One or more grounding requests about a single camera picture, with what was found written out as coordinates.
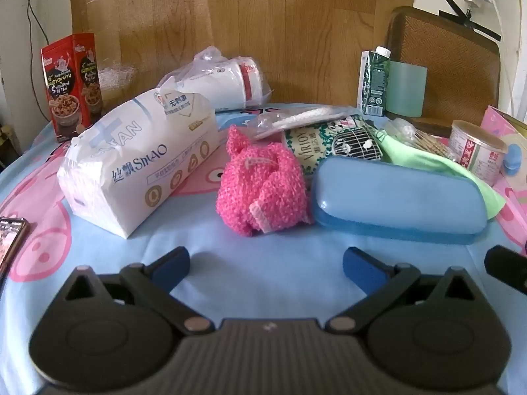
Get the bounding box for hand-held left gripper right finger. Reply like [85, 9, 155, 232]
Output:
[323, 247, 482, 336]

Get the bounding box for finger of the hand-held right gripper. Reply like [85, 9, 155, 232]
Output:
[484, 245, 527, 293]

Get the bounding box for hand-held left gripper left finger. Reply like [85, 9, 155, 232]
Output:
[53, 246, 215, 336]

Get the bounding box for pink knitted cloth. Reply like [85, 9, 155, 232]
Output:
[216, 125, 314, 237]

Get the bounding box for light green cloth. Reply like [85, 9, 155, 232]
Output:
[376, 129, 507, 219]

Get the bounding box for green patterned pouch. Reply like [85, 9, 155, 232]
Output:
[282, 114, 392, 182]

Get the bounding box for pink cartoon box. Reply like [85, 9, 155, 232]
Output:
[480, 105, 527, 186]

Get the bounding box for blue glasses case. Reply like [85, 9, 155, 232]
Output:
[310, 155, 488, 245]

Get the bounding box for printed cartoon blanket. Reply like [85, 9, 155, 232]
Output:
[0, 103, 527, 395]

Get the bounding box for large white tissue pack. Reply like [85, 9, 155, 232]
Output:
[57, 88, 223, 239]

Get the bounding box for pink label tin can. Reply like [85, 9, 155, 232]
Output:
[448, 119, 508, 188]

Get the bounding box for bag of cotton swabs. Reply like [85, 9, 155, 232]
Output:
[387, 117, 458, 161]

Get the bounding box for black smartphone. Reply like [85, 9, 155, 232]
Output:
[0, 216, 30, 280]

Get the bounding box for clear cotton pads packet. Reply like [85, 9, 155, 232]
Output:
[247, 106, 359, 141]

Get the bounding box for green drink carton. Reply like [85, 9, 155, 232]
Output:
[357, 46, 392, 117]

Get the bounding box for pale green cup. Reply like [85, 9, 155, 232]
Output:
[387, 61, 429, 119]

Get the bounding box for plastic bag of paper cups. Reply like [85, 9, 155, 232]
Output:
[158, 46, 272, 112]

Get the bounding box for wooden rattan chair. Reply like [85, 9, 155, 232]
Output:
[385, 6, 503, 138]

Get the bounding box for red snack box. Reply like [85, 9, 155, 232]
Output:
[40, 33, 103, 145]

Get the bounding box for wooden board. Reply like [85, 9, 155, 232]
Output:
[68, 0, 416, 108]

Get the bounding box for black tape strips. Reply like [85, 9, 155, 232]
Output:
[438, 0, 503, 42]

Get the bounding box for black wall cable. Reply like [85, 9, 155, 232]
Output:
[18, 0, 52, 124]

